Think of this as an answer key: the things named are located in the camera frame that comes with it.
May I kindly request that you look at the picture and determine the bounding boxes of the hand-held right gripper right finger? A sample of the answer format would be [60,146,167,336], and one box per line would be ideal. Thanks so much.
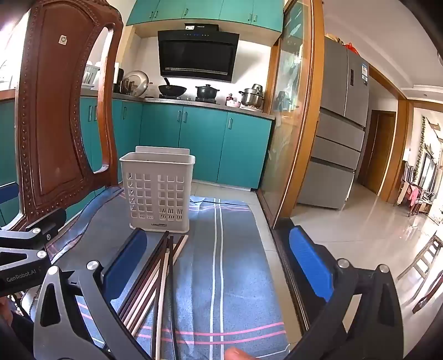
[284,225,405,360]

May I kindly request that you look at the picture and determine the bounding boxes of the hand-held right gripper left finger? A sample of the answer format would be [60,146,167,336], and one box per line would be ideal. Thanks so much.
[33,228,153,360]

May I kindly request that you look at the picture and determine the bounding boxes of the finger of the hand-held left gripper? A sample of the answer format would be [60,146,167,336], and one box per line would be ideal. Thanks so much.
[0,208,67,248]
[0,247,49,270]

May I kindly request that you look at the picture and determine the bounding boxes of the cream chopstick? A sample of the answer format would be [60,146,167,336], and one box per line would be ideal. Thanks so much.
[132,234,189,336]
[154,251,171,360]
[125,256,167,328]

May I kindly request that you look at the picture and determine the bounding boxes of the white plastic utensil basket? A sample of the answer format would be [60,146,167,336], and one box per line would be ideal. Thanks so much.
[119,146,196,233]

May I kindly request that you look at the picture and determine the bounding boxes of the person's right hand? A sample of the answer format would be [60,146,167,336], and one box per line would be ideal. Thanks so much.
[224,347,250,360]

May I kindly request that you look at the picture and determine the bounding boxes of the blue striped tablecloth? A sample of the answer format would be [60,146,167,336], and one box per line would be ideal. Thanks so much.
[45,186,291,360]

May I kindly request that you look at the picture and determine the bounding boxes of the carved wooden chair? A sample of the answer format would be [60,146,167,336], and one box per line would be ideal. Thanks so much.
[0,0,124,232]

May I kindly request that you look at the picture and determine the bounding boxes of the wooden stool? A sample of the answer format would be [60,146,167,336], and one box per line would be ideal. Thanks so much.
[396,232,443,314]

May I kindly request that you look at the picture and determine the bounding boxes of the clothes drying rack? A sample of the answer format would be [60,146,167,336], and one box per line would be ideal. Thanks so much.
[398,166,433,217]

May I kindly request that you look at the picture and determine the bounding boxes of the brown wooden door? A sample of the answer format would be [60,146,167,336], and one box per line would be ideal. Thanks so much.
[356,110,397,196]

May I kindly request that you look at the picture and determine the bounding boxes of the teal lower kitchen cabinets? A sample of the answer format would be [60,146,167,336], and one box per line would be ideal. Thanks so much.
[0,93,274,217]

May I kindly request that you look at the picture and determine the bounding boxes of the teal kitchen cabinets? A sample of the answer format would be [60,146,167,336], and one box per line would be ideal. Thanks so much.
[0,93,274,217]
[125,0,286,35]

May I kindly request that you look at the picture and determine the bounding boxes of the wooden framed glass sliding door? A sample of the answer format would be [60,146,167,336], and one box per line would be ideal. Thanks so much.
[258,0,326,229]

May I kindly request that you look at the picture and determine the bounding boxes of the grey refrigerator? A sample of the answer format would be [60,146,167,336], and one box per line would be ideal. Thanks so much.
[298,35,370,211]

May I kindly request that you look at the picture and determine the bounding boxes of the white dish rack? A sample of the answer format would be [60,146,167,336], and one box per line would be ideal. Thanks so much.
[81,61,104,87]

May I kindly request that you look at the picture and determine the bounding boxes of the steel pan lid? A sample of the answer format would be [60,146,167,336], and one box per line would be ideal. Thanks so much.
[122,70,150,96]

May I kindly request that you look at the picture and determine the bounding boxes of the black wok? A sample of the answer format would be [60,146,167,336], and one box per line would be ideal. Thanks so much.
[158,77,187,98]

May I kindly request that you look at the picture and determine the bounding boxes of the stainless steel pot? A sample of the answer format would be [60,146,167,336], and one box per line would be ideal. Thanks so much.
[239,84,266,107]

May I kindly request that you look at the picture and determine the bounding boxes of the black cooking pot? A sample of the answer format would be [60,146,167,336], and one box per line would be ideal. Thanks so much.
[195,84,220,102]

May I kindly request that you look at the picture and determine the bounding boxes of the black range hood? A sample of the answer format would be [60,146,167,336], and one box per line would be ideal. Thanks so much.
[157,24,240,83]

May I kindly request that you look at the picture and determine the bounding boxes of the teal upper kitchen cabinets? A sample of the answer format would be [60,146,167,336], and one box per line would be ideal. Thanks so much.
[125,0,286,35]

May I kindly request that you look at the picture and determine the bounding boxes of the thin black cable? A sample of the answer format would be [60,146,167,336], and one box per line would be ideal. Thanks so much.
[192,197,250,208]

